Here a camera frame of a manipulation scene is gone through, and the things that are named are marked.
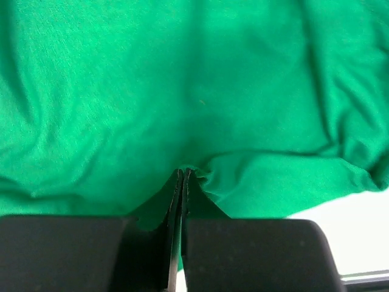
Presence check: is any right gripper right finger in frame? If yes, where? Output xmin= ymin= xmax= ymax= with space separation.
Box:
xmin=181 ymin=170 xmax=345 ymax=291

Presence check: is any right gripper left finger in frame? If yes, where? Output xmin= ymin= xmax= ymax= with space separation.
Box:
xmin=1 ymin=170 xmax=184 ymax=291

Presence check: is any green t shirt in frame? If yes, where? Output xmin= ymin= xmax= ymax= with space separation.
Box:
xmin=1 ymin=1 xmax=388 ymax=223

